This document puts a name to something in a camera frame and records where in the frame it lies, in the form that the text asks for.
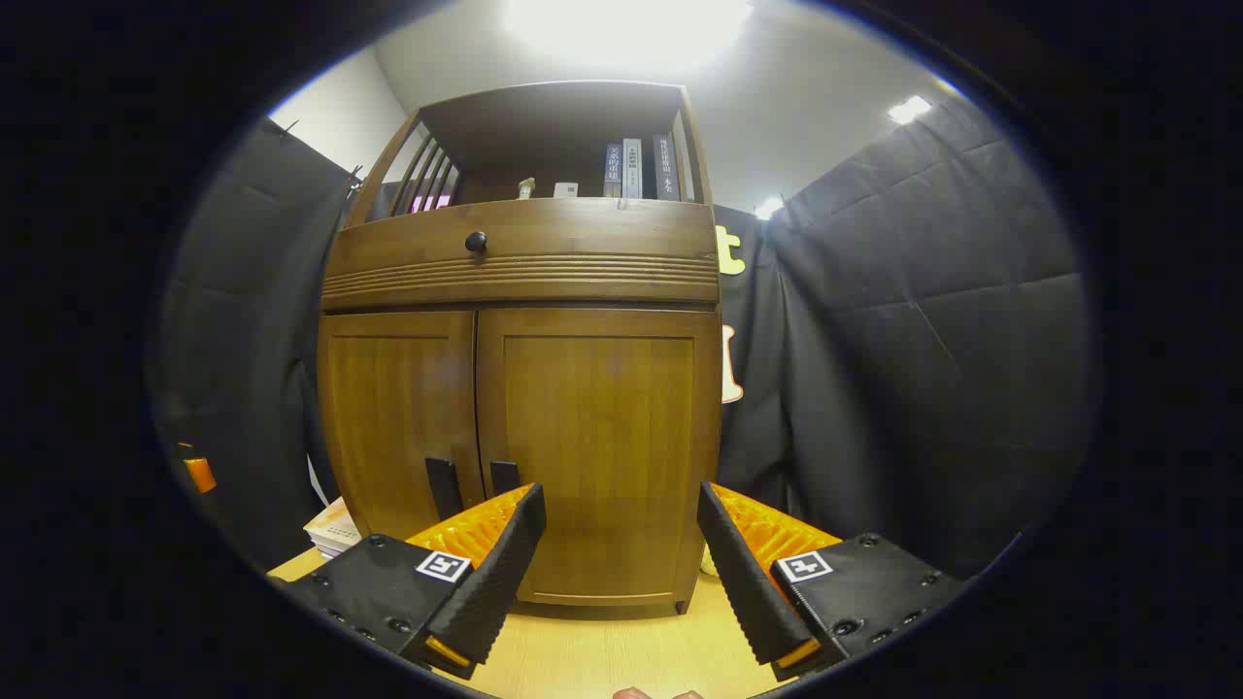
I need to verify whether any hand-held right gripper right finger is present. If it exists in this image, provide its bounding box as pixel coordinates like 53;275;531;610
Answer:
697;481;967;682

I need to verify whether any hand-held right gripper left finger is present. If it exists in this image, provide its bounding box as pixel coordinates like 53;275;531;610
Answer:
277;483;547;681

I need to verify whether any wooden cabinet door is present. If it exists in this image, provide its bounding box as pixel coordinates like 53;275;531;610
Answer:
476;308;722;609
319;311;484;541

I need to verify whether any wooden double-door shoe cabinet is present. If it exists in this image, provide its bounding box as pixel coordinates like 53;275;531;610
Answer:
317;81;724;619

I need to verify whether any wooden cabinet drawer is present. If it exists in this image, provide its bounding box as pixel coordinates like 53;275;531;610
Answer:
322;199;720;312

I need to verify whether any stack of pale books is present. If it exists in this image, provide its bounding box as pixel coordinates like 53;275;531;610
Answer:
303;497;362;561

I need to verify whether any black backdrop cloth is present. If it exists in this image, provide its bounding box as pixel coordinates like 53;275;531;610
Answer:
146;97;1093;579

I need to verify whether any large ceiling light panel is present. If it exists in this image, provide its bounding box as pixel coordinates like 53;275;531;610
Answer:
505;0;754;61

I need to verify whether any black left door handle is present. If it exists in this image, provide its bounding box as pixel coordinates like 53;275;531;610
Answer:
425;456;464;522

